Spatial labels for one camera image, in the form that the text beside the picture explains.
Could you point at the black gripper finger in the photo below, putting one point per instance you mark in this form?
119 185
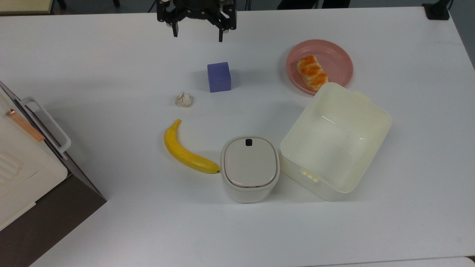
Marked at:
175 30
221 35

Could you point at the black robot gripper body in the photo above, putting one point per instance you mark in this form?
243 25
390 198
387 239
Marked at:
196 14

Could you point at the orange glazed bread roll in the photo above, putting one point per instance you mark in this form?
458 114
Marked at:
312 72

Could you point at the purple foam cube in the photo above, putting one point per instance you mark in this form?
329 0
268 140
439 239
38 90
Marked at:
219 77

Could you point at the crumpled white paper ball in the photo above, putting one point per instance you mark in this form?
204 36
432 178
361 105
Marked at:
183 99

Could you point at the pink round plate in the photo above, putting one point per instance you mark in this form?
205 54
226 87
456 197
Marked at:
334 59

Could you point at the yellow banana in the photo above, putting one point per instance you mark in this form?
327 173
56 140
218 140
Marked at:
182 150

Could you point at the white lidded trash bin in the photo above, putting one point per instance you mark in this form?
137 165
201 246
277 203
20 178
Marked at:
249 167

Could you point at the yellow side table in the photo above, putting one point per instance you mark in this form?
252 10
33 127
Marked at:
22 5

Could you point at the cream plastic storage box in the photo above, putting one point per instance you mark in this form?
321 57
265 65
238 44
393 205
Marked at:
334 142

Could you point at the white and brown oven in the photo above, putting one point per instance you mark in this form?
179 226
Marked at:
26 174

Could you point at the black table clamp mount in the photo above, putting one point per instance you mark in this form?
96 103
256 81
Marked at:
437 10

